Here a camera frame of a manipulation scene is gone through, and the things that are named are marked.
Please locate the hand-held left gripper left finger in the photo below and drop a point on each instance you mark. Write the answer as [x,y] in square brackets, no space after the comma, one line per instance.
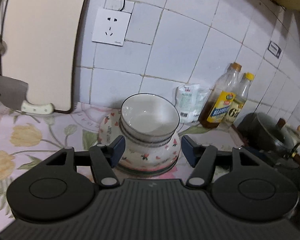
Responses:
[118,152]

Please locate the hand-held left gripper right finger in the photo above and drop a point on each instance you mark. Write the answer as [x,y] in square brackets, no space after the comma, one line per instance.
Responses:
[189,152]

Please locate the blue egg print plate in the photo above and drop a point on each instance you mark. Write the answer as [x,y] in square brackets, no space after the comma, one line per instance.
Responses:
[165,170]

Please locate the rabbit print plate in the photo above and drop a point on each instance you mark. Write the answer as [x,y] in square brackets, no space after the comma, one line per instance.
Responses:
[152,156]

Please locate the white powder bag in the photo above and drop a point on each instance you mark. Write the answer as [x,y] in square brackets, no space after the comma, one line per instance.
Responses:
[190,105]

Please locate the brown sauce bottle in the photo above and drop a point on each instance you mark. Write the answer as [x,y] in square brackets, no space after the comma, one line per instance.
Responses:
[217,107]

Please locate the clear vinegar bottle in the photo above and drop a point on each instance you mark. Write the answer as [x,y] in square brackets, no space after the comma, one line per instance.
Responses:
[236,110]

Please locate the black lidded pot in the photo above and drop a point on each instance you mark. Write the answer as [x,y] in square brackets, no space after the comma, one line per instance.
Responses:
[262,132]

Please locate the floral tablecloth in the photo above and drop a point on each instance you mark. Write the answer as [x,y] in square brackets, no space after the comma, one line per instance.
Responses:
[40,135]

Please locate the cleaver knife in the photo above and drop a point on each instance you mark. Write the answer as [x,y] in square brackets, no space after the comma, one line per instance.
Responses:
[11,92]

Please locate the cream cutting board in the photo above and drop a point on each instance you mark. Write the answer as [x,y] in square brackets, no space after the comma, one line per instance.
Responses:
[42,47]

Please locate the white wall socket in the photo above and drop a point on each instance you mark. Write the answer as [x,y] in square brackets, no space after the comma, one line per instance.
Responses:
[111,27]

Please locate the wall sticker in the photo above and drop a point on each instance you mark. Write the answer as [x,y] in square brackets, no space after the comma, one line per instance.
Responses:
[275,49]

